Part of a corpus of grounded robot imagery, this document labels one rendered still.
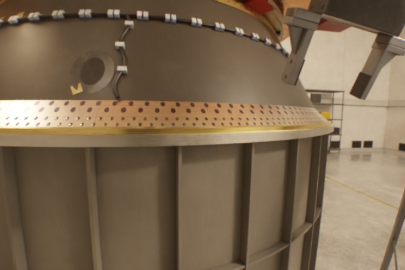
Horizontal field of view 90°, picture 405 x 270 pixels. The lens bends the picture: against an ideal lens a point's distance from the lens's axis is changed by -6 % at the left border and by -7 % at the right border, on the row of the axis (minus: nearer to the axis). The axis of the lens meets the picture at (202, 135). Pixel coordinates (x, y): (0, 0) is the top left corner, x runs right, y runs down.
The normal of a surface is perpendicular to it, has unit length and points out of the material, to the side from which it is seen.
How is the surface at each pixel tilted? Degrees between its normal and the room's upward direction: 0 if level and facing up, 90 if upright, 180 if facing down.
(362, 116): 90
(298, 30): 113
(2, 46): 62
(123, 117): 43
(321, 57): 90
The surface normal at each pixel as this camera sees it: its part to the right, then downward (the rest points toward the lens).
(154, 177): 0.22, 0.11
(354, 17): 0.07, 0.49
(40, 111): 0.01, -0.65
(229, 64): 0.41, -0.37
